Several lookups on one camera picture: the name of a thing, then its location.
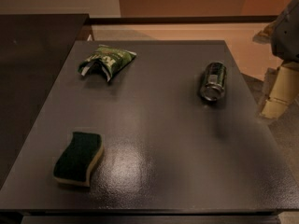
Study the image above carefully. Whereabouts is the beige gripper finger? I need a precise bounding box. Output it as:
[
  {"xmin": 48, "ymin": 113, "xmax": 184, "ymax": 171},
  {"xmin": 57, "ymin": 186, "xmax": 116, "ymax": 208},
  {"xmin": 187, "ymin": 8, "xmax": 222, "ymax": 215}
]
[{"xmin": 257, "ymin": 61, "xmax": 299, "ymax": 119}]

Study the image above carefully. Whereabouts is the green metal can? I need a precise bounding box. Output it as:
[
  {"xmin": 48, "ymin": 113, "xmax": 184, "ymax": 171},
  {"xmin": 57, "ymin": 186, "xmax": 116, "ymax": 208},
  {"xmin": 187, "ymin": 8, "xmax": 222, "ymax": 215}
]
[{"xmin": 200, "ymin": 62, "xmax": 227, "ymax": 102}]

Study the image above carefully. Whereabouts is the green snack bag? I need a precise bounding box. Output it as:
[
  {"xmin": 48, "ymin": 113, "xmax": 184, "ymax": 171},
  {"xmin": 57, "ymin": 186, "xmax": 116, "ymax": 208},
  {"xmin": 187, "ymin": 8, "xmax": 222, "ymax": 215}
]
[{"xmin": 78, "ymin": 45, "xmax": 136, "ymax": 82}]

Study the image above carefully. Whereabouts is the green and yellow sponge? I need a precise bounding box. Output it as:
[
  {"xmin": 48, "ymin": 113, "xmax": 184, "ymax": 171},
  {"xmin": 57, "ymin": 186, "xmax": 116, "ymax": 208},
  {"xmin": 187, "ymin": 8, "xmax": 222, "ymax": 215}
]
[{"xmin": 53, "ymin": 132, "xmax": 104, "ymax": 187}]

